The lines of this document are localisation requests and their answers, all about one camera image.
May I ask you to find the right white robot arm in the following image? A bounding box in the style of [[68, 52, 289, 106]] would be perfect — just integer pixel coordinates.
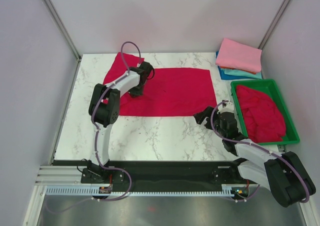
[[193, 101, 316, 208]]

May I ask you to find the aluminium frame post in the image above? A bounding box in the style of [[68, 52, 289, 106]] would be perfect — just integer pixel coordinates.
[[42, 0, 82, 62], [258, 0, 292, 50]]

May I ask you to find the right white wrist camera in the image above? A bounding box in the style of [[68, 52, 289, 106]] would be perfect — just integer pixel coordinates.
[[219, 100, 237, 114]]

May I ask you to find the crumpled red t shirt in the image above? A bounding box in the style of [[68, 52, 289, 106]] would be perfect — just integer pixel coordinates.
[[236, 85, 287, 143]]

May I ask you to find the folded blue t shirt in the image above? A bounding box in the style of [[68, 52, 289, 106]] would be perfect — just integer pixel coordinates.
[[217, 65, 263, 80]]

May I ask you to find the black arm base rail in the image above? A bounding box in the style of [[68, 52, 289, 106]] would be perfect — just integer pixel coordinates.
[[53, 159, 256, 191]]

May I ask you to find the white slotted cable duct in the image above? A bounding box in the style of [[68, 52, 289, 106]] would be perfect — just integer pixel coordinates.
[[45, 184, 240, 197]]

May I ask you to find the folded orange t shirt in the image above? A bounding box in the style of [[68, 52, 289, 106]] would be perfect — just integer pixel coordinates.
[[219, 66, 257, 75]]

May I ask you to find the folded pink t shirt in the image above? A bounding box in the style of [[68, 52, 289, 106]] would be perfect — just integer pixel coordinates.
[[215, 38, 262, 74]]

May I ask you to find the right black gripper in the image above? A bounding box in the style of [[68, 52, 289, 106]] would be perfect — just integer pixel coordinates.
[[193, 105, 226, 139]]

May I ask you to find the left aluminium frame post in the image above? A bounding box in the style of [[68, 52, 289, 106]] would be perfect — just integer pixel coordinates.
[[42, 0, 82, 62]]

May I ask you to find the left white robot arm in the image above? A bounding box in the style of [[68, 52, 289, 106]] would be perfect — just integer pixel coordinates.
[[81, 61, 155, 184]]

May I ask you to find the folded teal t shirt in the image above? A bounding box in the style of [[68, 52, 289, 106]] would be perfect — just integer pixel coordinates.
[[222, 70, 262, 79]]

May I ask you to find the right aluminium frame post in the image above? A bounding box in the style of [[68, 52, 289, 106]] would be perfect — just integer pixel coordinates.
[[258, 0, 292, 50]]

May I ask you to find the red t shirt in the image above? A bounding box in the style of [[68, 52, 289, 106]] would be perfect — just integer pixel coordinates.
[[119, 67, 217, 117], [236, 85, 287, 143]]

